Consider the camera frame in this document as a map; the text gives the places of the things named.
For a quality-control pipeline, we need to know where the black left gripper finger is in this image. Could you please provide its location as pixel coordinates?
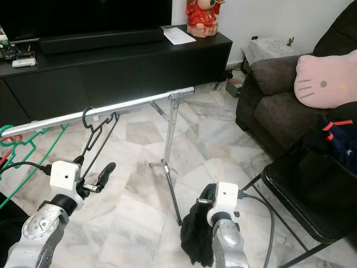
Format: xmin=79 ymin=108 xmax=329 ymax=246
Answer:
xmin=97 ymin=162 xmax=117 ymax=192

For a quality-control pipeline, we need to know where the black shirt with green logo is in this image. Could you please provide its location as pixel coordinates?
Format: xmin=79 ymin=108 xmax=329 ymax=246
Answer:
xmin=180 ymin=183 xmax=218 ymax=266

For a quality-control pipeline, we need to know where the black hanger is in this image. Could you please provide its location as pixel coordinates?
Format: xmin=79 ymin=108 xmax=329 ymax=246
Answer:
xmin=80 ymin=106 xmax=120 ymax=165

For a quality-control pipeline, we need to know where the green hanger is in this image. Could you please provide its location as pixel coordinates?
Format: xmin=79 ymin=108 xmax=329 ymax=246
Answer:
xmin=0 ymin=124 xmax=70 ymax=210

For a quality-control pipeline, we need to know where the red hanger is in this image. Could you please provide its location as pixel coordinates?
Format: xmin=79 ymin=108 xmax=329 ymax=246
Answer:
xmin=0 ymin=146 xmax=15 ymax=165

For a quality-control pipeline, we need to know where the steel clothes rack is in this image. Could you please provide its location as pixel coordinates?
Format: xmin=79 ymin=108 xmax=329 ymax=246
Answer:
xmin=0 ymin=87 xmax=196 ymax=227

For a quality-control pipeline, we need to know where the black TV console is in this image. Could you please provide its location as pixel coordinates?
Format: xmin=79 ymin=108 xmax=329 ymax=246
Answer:
xmin=0 ymin=32 xmax=233 ymax=126

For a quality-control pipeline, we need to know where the black folding chair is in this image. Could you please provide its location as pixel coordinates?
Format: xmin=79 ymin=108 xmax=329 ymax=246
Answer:
xmin=248 ymin=148 xmax=357 ymax=268

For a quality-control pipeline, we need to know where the brown fabric sofa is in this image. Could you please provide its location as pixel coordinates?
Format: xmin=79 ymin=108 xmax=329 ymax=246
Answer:
xmin=235 ymin=3 xmax=357 ymax=160

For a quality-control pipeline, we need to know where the dark extension power box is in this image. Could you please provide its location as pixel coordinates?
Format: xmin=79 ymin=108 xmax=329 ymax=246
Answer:
xmin=226 ymin=78 xmax=243 ymax=98

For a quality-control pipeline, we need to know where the black soundbar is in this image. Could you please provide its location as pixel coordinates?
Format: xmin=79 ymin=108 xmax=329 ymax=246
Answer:
xmin=39 ymin=28 xmax=165 ymax=55

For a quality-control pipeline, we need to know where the small white device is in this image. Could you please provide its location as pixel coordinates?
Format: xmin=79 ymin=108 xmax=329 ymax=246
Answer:
xmin=12 ymin=58 xmax=37 ymax=68

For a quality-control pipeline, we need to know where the navy garment with red trim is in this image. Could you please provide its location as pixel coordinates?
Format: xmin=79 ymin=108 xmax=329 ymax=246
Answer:
xmin=301 ymin=114 xmax=357 ymax=174

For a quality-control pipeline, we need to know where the white paper sheet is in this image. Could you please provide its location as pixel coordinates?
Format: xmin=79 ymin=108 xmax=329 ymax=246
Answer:
xmin=161 ymin=26 xmax=197 ymax=45

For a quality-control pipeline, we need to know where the cluster of black remotes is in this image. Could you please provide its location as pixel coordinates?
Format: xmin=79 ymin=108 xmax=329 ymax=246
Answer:
xmin=0 ymin=33 xmax=20 ymax=61

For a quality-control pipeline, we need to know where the black television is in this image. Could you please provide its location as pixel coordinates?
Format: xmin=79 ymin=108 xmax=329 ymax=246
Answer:
xmin=0 ymin=0 xmax=172 ymax=42

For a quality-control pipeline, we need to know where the lace-covered side table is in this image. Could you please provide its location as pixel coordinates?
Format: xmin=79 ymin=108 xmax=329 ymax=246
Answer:
xmin=243 ymin=37 xmax=296 ymax=66

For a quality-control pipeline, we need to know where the pink cat face pillow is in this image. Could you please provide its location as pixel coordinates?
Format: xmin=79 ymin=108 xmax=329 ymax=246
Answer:
xmin=294 ymin=53 xmax=357 ymax=109

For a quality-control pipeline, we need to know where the red Buddha figurine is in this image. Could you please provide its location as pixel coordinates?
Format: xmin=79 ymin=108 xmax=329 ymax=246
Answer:
xmin=185 ymin=0 xmax=226 ymax=39

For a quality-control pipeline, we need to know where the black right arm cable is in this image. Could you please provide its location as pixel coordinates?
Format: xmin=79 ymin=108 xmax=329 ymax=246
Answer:
xmin=239 ymin=191 xmax=277 ymax=268

